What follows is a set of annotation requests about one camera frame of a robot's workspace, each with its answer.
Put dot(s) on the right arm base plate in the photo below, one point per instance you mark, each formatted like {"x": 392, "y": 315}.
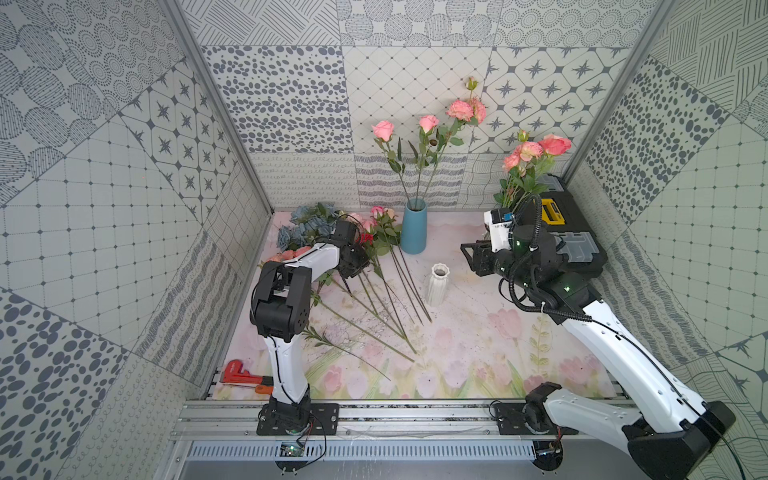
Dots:
{"x": 513, "y": 418}

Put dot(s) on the blue cylindrical vase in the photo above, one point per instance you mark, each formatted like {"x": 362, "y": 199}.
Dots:
{"x": 414, "y": 227}

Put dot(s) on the aluminium rail frame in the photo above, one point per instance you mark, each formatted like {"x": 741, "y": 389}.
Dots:
{"x": 372, "y": 420}

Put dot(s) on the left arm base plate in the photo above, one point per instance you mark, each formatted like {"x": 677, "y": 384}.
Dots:
{"x": 278, "y": 419}

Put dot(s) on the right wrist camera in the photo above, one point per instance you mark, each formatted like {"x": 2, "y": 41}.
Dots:
{"x": 500, "y": 223}

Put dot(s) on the pink carnation stem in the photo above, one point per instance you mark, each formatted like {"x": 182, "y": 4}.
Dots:
{"x": 321, "y": 340}

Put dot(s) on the pink peony flower stem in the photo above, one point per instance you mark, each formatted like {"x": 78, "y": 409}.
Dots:
{"x": 460, "y": 113}

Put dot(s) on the black toolbox yellow latch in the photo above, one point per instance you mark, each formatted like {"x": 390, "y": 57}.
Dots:
{"x": 565, "y": 220}

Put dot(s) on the white ribbed vase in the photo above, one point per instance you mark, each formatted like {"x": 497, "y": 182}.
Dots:
{"x": 437, "y": 284}

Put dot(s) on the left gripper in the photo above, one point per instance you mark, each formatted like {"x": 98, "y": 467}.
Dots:
{"x": 354, "y": 261}

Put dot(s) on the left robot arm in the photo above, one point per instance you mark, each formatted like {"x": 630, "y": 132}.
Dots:
{"x": 280, "y": 309}

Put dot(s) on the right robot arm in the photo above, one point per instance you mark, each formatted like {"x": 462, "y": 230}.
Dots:
{"x": 670, "y": 429}

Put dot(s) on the large pink rose stem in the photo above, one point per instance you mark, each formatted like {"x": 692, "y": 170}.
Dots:
{"x": 553, "y": 146}

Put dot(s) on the bunch of artificial flowers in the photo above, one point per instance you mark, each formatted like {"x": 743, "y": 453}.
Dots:
{"x": 379, "y": 234}

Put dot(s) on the red pipe wrench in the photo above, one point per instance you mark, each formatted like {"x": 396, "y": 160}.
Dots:
{"x": 235, "y": 374}

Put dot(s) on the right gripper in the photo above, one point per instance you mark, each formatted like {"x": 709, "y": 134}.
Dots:
{"x": 482, "y": 256}

